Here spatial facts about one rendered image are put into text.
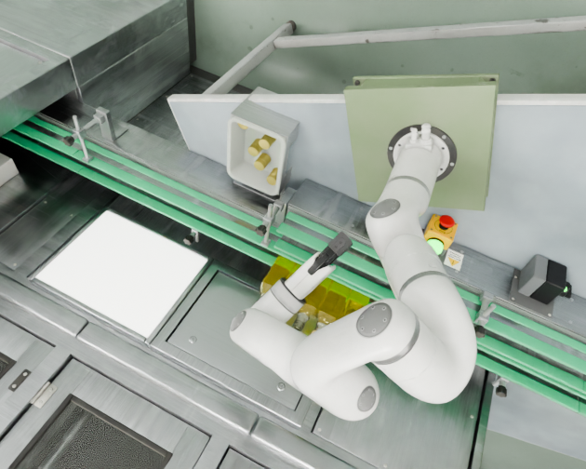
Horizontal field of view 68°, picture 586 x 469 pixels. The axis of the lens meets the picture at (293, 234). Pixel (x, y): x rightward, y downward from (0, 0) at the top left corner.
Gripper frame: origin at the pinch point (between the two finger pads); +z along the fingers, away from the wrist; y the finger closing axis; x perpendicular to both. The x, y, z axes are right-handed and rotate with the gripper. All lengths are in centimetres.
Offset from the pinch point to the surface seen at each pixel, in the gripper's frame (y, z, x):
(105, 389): -18, -73, 17
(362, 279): -31.0, -3.7, -9.3
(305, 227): -27.4, -4.8, 11.8
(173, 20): -72, 14, 119
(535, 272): -24, 29, -37
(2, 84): -20, -40, 105
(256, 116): -18.9, 6.6, 41.2
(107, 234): -38, -53, 57
